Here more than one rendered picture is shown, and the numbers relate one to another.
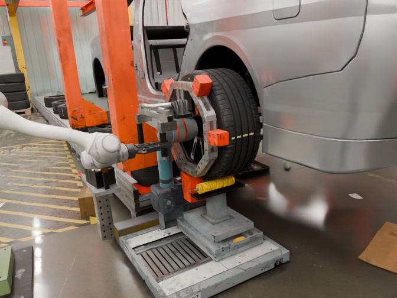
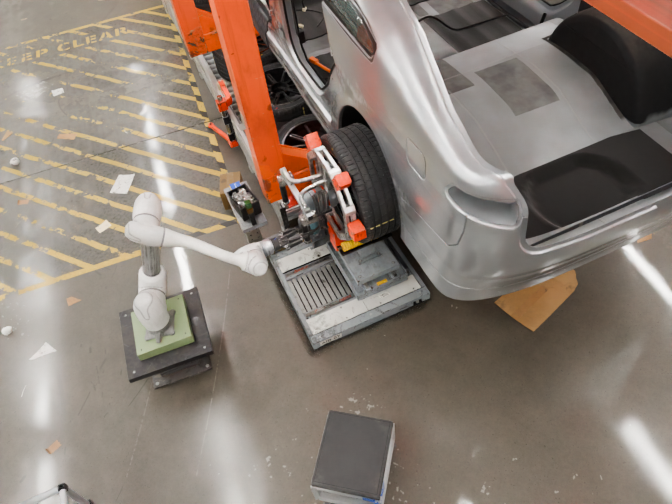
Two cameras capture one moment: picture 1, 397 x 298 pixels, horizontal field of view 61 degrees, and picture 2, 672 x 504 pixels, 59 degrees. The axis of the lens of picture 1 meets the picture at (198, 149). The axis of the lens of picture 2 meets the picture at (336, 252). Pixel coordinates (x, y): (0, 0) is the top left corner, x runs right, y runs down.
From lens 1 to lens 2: 2.09 m
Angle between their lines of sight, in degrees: 37
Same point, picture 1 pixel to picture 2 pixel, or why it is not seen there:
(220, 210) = (367, 250)
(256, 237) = (400, 278)
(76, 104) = (191, 24)
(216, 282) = (355, 325)
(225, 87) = (367, 180)
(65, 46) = not seen: outside the picture
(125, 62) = (262, 109)
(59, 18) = not seen: outside the picture
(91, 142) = (244, 266)
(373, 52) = (469, 249)
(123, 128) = (265, 167)
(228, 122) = (367, 217)
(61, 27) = not seen: outside the picture
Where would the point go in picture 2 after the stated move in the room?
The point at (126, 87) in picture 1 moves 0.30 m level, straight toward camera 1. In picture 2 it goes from (264, 131) to (267, 166)
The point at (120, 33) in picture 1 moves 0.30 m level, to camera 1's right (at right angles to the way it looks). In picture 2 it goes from (253, 83) to (308, 81)
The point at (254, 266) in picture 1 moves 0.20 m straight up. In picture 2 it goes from (393, 309) to (392, 291)
